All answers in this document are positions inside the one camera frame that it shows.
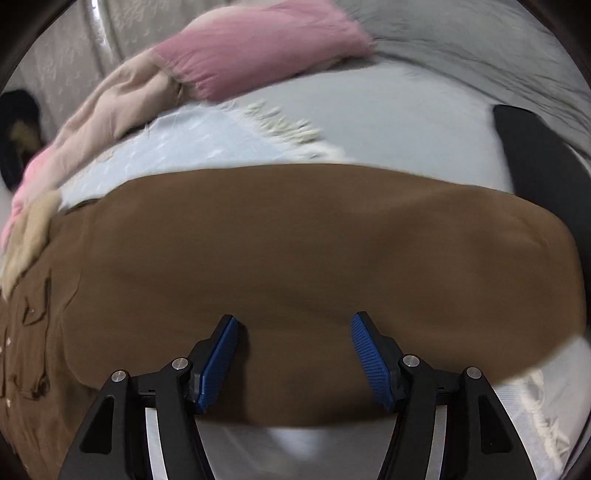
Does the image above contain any grey patterned curtain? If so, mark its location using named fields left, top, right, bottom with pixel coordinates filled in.
left=18, top=0, right=206, bottom=118

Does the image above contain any brown garment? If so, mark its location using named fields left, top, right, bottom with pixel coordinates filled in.
left=0, top=164, right=586, bottom=462

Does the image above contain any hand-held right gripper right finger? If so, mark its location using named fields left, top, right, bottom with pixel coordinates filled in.
left=351, top=311, right=533, bottom=480

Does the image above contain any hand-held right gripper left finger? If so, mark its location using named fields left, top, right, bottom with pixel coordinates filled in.
left=58, top=315, right=241, bottom=480

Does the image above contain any bed with grey sheet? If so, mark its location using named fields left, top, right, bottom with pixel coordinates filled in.
left=0, top=60, right=591, bottom=480

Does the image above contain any light blue fringed blanket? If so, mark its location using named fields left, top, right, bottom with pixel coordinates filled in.
left=55, top=102, right=581, bottom=480

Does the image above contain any light pink cloth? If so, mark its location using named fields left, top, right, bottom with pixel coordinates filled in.
left=0, top=148, right=63, bottom=250

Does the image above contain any grey pillow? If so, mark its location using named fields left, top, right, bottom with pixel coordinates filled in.
left=335, top=0, right=591, bottom=155

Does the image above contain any pink pillow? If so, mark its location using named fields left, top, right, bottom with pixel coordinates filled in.
left=154, top=0, right=377, bottom=100

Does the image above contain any black cloth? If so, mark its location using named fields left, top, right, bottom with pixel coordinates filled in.
left=493, top=104, right=591, bottom=209

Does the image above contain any black and tan bag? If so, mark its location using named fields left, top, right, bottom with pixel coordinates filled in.
left=0, top=90, right=43, bottom=190

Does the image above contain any beige cloth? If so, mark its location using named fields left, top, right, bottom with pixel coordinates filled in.
left=0, top=190, right=62, bottom=297

